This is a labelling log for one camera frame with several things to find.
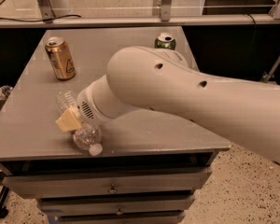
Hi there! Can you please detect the grey drawer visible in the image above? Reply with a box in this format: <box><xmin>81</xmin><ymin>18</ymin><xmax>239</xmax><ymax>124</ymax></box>
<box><xmin>38</xmin><ymin>193</ymin><xmax>194</xmax><ymax>217</ymax></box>
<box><xmin>58</xmin><ymin>211</ymin><xmax>185</xmax><ymax>224</ymax></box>
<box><xmin>3</xmin><ymin>167</ymin><xmax>212</xmax><ymax>199</ymax></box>

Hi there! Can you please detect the middle grey drawer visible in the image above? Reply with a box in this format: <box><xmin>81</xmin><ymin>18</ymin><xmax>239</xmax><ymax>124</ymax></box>
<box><xmin>38</xmin><ymin>193</ymin><xmax>194</xmax><ymax>217</ymax></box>

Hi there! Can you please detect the bottom grey drawer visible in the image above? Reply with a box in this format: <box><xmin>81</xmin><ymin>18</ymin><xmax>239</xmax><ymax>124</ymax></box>
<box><xmin>58</xmin><ymin>211</ymin><xmax>185</xmax><ymax>224</ymax></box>

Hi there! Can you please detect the green soda can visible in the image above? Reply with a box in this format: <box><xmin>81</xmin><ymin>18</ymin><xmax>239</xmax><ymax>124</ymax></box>
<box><xmin>154</xmin><ymin>33</ymin><xmax>176</xmax><ymax>50</ymax></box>

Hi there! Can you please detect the metal frame rail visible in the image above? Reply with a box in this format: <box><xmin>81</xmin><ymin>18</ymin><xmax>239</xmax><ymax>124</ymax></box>
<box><xmin>0</xmin><ymin>0</ymin><xmax>280</xmax><ymax>28</ymax></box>

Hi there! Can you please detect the black cable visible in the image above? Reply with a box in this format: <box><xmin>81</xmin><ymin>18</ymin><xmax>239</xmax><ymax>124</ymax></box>
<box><xmin>0</xmin><ymin>14</ymin><xmax>82</xmax><ymax>23</ymax></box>

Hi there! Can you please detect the clear plastic water bottle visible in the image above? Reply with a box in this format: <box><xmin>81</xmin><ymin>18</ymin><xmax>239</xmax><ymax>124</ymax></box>
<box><xmin>56</xmin><ymin>91</ymin><xmax>103</xmax><ymax>156</ymax></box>

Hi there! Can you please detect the grey drawer cabinet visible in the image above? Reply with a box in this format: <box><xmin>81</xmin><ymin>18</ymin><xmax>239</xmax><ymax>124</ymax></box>
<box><xmin>0</xmin><ymin>26</ymin><xmax>231</xmax><ymax>224</ymax></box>

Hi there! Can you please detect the top grey drawer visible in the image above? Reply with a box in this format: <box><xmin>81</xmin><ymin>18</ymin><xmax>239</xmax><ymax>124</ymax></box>
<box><xmin>3</xmin><ymin>167</ymin><xmax>212</xmax><ymax>199</ymax></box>

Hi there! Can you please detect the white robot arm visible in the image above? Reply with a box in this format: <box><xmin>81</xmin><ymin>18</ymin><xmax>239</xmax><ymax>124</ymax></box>
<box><xmin>56</xmin><ymin>47</ymin><xmax>280</xmax><ymax>165</ymax></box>

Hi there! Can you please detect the gold soda can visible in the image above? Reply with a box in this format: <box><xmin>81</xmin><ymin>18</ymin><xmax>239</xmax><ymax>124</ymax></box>
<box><xmin>45</xmin><ymin>36</ymin><xmax>76</xmax><ymax>80</ymax></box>

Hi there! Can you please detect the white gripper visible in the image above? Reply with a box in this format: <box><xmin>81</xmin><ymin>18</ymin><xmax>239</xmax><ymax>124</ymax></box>
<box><xmin>56</xmin><ymin>76</ymin><xmax>137</xmax><ymax>133</ymax></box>

